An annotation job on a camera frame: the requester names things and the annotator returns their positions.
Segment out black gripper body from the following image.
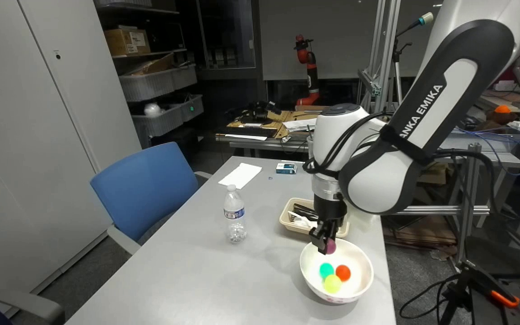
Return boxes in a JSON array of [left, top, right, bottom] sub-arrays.
[[312, 195, 350, 231]]

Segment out white bowl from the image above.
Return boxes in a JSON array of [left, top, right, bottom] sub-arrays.
[[297, 236, 375, 305]]

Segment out black plastic fork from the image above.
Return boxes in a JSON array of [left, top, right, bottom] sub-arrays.
[[292, 204, 319, 216], [294, 211, 321, 224]]

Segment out white napkin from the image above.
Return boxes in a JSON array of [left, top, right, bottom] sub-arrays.
[[285, 213, 310, 234]]

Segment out beige cutlery tray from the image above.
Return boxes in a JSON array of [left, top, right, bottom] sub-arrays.
[[278, 195, 352, 240]]

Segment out orange ball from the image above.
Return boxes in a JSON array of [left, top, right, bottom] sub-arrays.
[[334, 263, 352, 283]]

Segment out yellow ball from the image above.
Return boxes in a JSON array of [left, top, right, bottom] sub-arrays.
[[321, 272, 343, 294]]

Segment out small blue white box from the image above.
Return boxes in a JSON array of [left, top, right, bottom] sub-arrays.
[[274, 160, 297, 177]]

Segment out clear plastic water bottle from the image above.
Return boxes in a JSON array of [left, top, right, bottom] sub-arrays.
[[222, 182, 249, 245]]

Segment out white paper sheet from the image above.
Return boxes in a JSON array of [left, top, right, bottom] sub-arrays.
[[216, 162, 263, 189]]

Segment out grey workbench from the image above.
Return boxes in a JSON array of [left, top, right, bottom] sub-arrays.
[[213, 128, 312, 159]]

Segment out brown cardboard pieces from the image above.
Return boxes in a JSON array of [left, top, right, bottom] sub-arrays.
[[227, 101, 321, 141]]

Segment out red black tool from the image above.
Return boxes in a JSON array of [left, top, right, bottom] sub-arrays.
[[292, 34, 323, 108]]

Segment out orange black clamp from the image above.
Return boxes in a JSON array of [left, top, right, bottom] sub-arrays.
[[473, 272, 520, 310]]

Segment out grey storage bin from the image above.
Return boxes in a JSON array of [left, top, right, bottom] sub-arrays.
[[131, 94, 205, 141], [117, 61, 198, 104]]

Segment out white round object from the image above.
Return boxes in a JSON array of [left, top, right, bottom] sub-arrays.
[[142, 101, 164, 117]]

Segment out gooseneck with green tip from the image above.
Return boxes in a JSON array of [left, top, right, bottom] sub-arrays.
[[390, 9, 437, 65]]

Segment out dark metal shelf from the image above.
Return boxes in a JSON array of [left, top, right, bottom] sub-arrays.
[[93, 0, 260, 146]]

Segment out brown cardboard box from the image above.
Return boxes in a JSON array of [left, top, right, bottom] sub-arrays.
[[102, 25, 151, 59]]

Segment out grey metal cabinet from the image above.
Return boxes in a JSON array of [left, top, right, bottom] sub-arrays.
[[0, 0, 144, 296]]

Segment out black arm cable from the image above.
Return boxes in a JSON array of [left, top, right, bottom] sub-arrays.
[[303, 112, 390, 177]]

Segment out black floor cable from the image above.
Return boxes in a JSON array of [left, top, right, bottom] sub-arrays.
[[397, 278, 455, 317]]

